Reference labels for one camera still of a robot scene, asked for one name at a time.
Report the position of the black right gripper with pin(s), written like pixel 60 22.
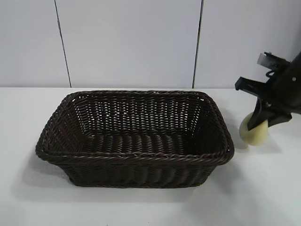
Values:
pixel 287 91

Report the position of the pale yellow egg yolk pastry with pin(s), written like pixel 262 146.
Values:
pixel 255 135

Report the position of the dark brown woven wicker basket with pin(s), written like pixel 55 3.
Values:
pixel 141 141

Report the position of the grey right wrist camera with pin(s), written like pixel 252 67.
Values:
pixel 263 60

